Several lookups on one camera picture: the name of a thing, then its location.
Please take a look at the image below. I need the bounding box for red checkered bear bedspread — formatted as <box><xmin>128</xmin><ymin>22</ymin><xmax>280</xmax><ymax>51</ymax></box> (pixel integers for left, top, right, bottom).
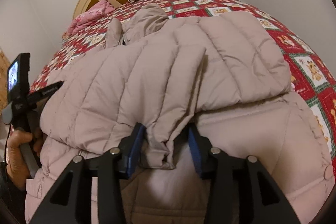
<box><xmin>31</xmin><ymin>0</ymin><xmax>335</xmax><ymax>158</ymax></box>

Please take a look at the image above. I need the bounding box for pink floral blanket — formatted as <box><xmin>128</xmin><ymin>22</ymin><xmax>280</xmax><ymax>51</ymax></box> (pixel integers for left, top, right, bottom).
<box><xmin>62</xmin><ymin>0</ymin><xmax>115</xmax><ymax>40</ymax></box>

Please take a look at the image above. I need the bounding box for person's left hand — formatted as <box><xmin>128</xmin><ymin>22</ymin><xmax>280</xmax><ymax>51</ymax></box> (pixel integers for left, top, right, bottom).
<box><xmin>6</xmin><ymin>127</ymin><xmax>46</xmax><ymax>190</ymax></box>

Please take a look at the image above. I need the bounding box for beige quilted puffer jacket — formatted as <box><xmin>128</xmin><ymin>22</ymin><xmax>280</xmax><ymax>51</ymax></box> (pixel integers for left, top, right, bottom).
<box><xmin>25</xmin><ymin>4</ymin><xmax>334</xmax><ymax>223</ymax></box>

